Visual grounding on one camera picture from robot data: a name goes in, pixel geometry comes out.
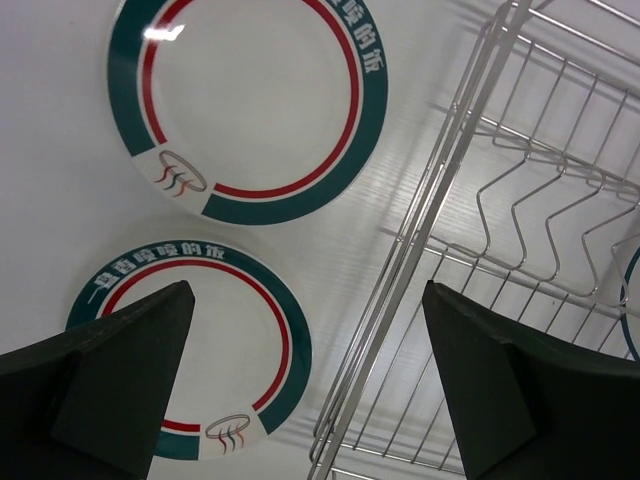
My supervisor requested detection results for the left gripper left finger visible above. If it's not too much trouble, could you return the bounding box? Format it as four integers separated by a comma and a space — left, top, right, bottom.
1, 281, 195, 479

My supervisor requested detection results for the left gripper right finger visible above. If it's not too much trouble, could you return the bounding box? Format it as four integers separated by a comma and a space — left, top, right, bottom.
422, 281, 639, 479

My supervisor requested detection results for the white plate with dark rim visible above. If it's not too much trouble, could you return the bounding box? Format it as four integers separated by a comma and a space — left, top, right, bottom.
620, 247, 639, 361

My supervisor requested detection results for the green-rimmed white plate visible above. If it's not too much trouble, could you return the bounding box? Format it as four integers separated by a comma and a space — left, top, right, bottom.
106, 1, 389, 226
66, 238, 313, 461

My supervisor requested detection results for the metal wire dish rack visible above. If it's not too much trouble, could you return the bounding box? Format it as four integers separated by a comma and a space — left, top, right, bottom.
308, 1, 639, 479

